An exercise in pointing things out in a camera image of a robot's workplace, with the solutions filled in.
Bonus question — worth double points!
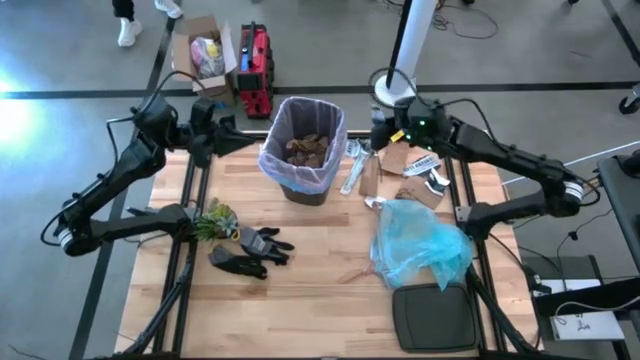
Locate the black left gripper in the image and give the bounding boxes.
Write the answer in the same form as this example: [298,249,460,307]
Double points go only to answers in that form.
[188,117,257,169]

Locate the square brown cardboard piece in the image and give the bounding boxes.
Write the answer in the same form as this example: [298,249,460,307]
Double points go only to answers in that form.
[379,142,411,176]

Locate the white barcode label card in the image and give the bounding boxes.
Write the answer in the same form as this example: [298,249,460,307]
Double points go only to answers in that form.
[402,154,442,178]

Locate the silver foil wrapper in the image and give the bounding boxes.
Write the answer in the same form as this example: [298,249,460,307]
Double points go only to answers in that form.
[339,138,374,196]

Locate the brown cardboard strip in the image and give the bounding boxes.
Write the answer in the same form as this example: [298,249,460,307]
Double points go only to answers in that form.
[358,154,382,199]

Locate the pink translucent trash bag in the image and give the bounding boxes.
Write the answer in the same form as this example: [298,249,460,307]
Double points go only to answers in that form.
[257,96,349,196]

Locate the brown cardboard tag piece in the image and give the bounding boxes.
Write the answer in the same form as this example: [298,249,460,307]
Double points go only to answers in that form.
[394,169,451,211]

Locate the brown cardboard scrap pile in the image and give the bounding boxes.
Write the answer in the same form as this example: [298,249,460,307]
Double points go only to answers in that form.
[284,132,331,169]

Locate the blue plastic trash bag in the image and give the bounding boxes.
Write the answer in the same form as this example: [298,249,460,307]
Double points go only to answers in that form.
[369,198,474,292]

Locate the potted succulent plant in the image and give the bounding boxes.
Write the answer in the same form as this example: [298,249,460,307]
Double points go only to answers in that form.
[192,197,240,243]

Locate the red tool case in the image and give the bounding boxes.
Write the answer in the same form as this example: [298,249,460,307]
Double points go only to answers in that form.
[235,21,276,120]

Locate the white round pillar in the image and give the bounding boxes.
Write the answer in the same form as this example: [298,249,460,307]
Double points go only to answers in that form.
[373,0,439,107]

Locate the pink yellow plastic packets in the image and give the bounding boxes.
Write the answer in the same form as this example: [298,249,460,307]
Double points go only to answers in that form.
[189,35,226,80]

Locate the open cardboard box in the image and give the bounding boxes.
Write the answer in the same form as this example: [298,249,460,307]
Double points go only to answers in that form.
[171,14,240,105]

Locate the person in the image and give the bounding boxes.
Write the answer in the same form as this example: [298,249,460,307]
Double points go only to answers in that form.
[110,0,184,49]

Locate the black bin lid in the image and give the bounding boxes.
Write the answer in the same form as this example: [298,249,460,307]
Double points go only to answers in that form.
[392,282,480,354]

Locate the black caster wheel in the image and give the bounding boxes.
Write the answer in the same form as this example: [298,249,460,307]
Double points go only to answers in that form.
[618,82,640,116]

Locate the black side desk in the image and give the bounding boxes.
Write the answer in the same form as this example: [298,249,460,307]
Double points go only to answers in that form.
[597,149,640,274]

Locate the white paper sheet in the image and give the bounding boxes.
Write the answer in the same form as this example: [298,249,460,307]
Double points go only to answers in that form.
[549,309,626,342]

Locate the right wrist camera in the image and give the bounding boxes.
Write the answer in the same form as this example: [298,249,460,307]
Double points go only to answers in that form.
[370,124,397,152]

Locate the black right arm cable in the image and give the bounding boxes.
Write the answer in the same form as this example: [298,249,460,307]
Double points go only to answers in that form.
[367,67,495,142]

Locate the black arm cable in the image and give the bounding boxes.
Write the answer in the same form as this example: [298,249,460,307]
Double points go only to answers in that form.
[367,67,495,142]
[106,69,202,166]

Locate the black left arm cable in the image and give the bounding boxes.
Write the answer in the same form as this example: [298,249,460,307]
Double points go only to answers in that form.
[106,69,202,166]

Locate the black floor cable tangle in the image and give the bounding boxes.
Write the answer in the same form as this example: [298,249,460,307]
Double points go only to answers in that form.
[432,0,500,40]

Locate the black rig frame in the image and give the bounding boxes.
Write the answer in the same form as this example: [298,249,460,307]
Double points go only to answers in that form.
[119,130,544,360]

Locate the white floor cable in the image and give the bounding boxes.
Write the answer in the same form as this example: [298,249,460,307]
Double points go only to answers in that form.
[502,140,640,186]

